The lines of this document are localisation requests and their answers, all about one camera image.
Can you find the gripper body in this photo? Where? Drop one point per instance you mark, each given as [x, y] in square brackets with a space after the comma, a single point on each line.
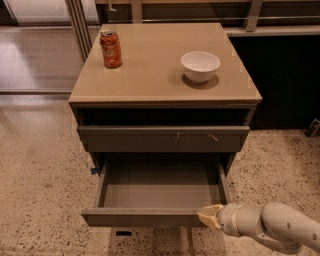
[228, 216]

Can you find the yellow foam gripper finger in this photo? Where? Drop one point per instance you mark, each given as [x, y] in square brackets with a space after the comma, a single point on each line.
[208, 216]

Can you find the grey drawer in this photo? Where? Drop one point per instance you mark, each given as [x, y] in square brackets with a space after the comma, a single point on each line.
[163, 139]
[146, 194]

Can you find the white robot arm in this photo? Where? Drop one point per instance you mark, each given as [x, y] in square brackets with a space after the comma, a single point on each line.
[276, 226]

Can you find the grey top drawer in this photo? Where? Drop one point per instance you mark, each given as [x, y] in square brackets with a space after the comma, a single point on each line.
[163, 139]

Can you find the grey drawer cabinet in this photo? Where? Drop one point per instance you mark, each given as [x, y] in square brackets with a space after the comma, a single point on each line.
[150, 88]

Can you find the black floor marker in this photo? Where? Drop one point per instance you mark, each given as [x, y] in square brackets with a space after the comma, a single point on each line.
[123, 233]

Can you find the dark object on floor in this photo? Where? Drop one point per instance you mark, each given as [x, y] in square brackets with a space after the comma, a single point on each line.
[313, 128]

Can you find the blue tape piece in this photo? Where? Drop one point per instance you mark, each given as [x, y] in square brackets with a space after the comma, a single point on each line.
[94, 171]

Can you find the white ceramic bowl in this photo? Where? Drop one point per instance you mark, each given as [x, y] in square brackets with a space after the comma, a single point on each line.
[199, 67]

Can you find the orange soda can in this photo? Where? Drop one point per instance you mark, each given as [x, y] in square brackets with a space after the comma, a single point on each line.
[111, 49]

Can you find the metal railing frame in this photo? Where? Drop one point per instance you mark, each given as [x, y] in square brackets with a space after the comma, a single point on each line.
[240, 18]

